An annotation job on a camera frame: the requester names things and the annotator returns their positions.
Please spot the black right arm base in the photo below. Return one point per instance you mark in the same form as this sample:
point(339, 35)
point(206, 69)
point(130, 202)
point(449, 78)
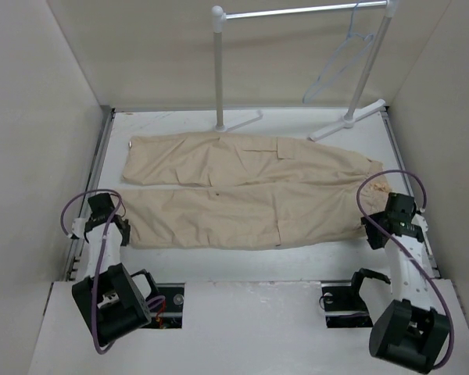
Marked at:
point(343, 307)

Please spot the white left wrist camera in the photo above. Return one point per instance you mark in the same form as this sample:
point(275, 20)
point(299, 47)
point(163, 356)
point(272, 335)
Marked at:
point(77, 230)

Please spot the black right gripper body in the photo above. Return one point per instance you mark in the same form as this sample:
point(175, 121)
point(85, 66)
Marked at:
point(375, 241)

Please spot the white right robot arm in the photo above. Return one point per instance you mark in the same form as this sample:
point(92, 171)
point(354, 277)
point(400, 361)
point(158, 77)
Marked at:
point(409, 332)

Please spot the aluminium table edge rail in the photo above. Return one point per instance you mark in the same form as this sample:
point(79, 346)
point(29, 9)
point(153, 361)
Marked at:
point(76, 246)

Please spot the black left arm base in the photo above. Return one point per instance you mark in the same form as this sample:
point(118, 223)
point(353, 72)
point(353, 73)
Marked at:
point(169, 314)

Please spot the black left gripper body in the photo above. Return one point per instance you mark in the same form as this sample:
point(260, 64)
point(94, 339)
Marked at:
point(125, 232)

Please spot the white clothes rack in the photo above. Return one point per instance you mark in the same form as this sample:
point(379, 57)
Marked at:
point(268, 58)

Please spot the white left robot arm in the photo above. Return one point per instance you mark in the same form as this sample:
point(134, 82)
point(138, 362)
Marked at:
point(112, 302)

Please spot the light blue wire hanger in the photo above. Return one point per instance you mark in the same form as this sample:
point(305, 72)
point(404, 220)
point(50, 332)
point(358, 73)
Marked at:
point(347, 54)

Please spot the beige trousers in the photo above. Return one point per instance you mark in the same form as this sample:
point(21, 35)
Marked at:
point(248, 192)

